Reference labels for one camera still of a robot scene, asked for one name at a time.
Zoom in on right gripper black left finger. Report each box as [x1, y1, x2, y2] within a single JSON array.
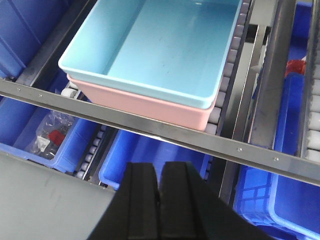
[[88, 162, 159, 240]]

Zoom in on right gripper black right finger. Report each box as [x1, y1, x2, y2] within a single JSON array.
[[159, 161, 271, 240]]

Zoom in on pink plastic box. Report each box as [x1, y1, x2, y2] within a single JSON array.
[[67, 75, 221, 132]]

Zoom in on light blue plastic box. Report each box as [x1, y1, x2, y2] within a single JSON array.
[[58, 0, 242, 109]]

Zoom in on stainless steel shelf rack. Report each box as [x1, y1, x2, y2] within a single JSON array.
[[0, 0, 320, 186]]

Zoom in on lower blue bin middle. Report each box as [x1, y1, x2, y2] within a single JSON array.
[[98, 130, 213, 190]]

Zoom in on lower blue bin right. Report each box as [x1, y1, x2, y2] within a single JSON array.
[[233, 72, 320, 240]]

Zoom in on clear plastic parts bag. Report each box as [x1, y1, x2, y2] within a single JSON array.
[[25, 110, 75, 160]]

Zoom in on lower blue bin with bag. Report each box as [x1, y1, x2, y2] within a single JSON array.
[[0, 97, 98, 173]]

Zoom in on red item in bin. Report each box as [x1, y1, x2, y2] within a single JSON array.
[[285, 59, 306, 76]]

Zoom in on upper blue bin left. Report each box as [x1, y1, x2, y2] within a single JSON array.
[[0, 0, 72, 78]]

